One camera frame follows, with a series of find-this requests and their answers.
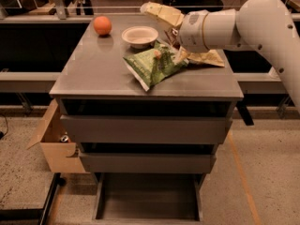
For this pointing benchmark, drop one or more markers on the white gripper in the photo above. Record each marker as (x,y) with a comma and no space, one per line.
(191,32)

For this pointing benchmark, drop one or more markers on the green jalapeno chip bag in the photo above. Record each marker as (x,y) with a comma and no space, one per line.
(152,66)

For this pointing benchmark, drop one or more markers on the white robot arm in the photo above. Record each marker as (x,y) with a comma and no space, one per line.
(263,26)

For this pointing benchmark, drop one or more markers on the brown chip bag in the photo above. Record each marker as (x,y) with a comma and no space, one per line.
(200,58)

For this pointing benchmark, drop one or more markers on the grey drawer cabinet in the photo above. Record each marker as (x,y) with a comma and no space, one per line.
(97,70)

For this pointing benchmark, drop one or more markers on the grey top drawer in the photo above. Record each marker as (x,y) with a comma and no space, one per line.
(146,121)

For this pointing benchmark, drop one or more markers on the grey drawer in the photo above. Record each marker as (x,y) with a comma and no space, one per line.
(148,199)
(99,157)
(146,121)

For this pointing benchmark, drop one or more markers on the grey middle drawer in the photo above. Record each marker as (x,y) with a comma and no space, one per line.
(99,157)

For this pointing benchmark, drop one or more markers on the grey bottom drawer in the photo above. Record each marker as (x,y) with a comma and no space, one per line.
(148,199)

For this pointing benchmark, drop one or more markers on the white paper bowl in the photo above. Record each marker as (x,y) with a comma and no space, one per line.
(140,37)

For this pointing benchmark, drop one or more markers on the orange fruit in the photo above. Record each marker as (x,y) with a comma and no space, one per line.
(102,25)

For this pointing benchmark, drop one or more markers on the grey metal railing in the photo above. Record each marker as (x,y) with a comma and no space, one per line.
(42,82)

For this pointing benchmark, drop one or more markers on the soda can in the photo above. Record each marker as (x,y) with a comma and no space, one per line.
(64,139)

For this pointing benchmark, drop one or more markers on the cardboard box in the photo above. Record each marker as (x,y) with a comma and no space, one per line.
(62,157)

